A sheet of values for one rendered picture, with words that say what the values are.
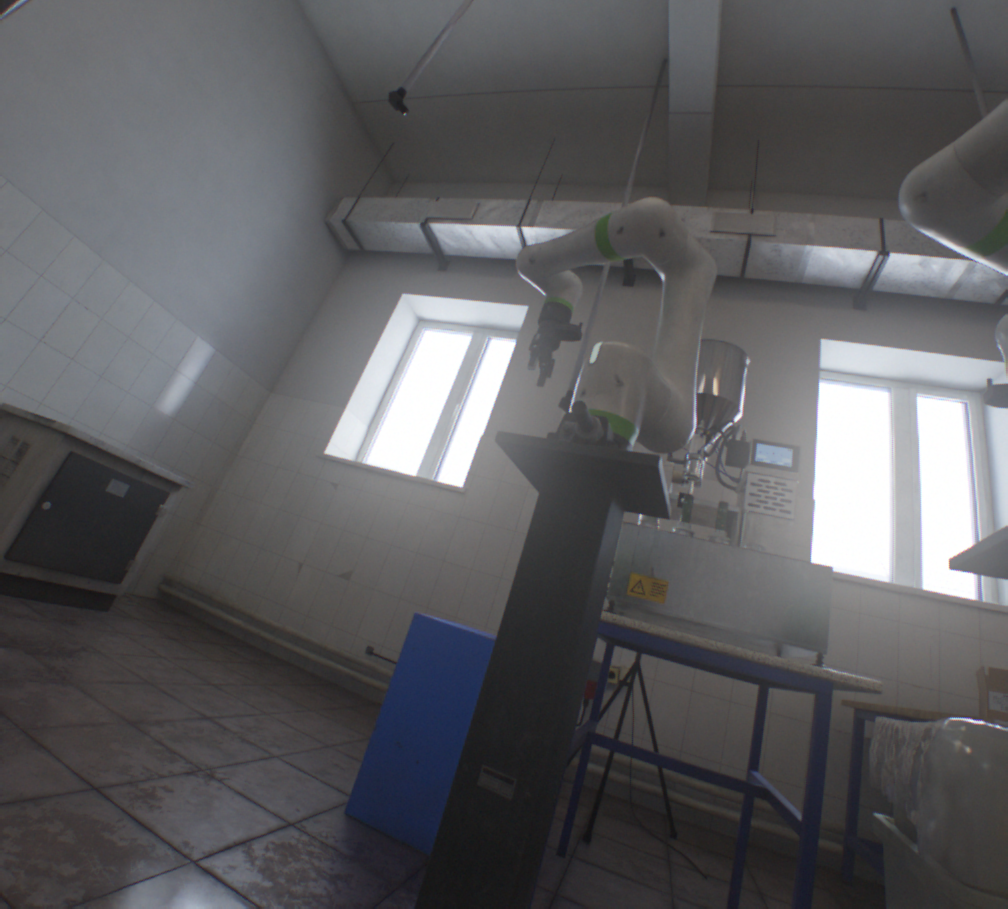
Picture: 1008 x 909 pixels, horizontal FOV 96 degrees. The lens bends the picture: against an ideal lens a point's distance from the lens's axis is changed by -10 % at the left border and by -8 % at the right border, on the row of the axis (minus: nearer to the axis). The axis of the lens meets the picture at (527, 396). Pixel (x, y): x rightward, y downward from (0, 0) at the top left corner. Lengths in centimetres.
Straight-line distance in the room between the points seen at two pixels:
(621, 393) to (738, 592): 82
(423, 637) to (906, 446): 346
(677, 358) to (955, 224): 51
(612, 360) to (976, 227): 62
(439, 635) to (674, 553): 78
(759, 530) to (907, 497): 237
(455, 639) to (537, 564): 97
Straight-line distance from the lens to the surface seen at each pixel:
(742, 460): 189
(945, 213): 102
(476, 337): 463
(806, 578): 158
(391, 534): 364
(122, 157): 407
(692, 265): 122
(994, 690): 301
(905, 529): 401
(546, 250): 139
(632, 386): 88
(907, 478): 414
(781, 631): 154
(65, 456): 322
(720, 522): 172
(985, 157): 99
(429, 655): 176
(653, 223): 114
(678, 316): 114
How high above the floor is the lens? 65
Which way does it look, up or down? 25 degrees up
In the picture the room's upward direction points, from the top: 18 degrees clockwise
